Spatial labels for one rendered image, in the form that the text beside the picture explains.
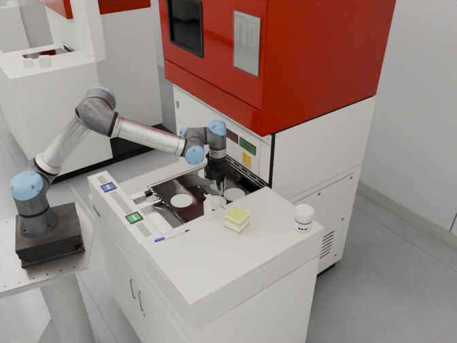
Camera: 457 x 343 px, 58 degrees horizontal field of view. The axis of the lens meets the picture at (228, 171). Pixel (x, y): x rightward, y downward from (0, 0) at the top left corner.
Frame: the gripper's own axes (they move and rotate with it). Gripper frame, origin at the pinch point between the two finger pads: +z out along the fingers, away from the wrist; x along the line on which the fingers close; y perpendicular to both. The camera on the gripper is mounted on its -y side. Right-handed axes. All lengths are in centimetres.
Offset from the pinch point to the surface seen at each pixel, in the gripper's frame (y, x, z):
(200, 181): 14.2, -6.0, 1.3
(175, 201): 17.8, 12.5, 1.2
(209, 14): 14, -20, -73
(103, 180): 52, 18, -4
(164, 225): 14.8, 26.7, 3.3
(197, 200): 8.8, 7.9, 1.3
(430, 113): -86, -140, 5
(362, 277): -69, -64, 91
